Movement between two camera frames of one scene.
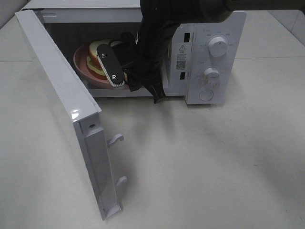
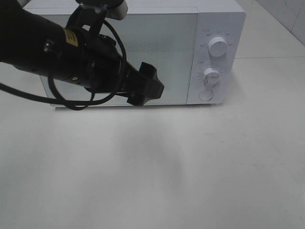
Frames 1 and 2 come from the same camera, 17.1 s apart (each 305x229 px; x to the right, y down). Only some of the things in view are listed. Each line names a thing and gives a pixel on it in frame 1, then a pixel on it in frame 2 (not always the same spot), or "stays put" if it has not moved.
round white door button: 206,95 stays put
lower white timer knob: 211,76 stays put
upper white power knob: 218,46 stays put
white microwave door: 81,106 → 164,39
